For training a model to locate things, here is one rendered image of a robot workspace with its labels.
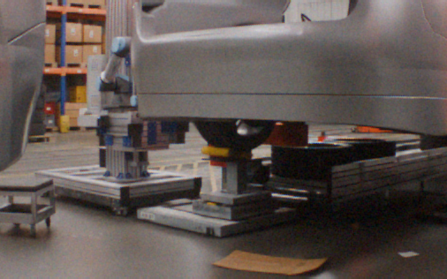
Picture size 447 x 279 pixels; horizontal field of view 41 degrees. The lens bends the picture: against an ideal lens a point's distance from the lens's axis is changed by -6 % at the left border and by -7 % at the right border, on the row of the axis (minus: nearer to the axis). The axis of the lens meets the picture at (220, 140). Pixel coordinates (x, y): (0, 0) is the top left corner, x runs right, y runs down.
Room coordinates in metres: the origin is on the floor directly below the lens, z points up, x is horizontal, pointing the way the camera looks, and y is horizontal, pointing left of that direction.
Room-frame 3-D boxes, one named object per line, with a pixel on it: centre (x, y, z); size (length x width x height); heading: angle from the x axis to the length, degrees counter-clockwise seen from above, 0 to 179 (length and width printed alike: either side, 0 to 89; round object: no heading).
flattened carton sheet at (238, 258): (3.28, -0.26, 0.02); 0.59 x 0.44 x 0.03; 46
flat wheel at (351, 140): (5.51, -1.23, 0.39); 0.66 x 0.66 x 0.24
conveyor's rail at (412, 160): (5.37, -1.63, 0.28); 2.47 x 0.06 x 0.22; 136
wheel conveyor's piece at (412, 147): (6.90, -2.55, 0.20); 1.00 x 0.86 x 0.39; 136
